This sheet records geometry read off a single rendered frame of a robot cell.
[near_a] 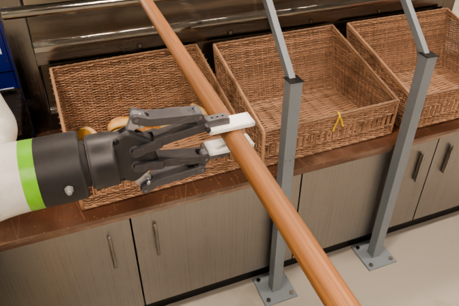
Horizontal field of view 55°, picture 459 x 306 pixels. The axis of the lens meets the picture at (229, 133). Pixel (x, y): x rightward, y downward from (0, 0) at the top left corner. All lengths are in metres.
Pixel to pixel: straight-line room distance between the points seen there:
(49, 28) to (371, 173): 1.27
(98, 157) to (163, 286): 1.17
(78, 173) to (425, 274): 1.75
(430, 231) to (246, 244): 0.96
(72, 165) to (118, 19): 1.14
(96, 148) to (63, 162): 0.04
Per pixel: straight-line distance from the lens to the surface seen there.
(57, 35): 1.66
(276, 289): 1.90
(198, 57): 1.76
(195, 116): 0.60
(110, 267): 1.57
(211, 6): 1.74
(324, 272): 0.47
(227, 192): 1.47
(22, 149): 0.60
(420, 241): 2.24
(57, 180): 0.58
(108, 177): 0.59
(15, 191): 0.59
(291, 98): 1.29
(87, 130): 1.67
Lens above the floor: 1.54
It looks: 35 degrees down
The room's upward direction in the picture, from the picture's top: straight up
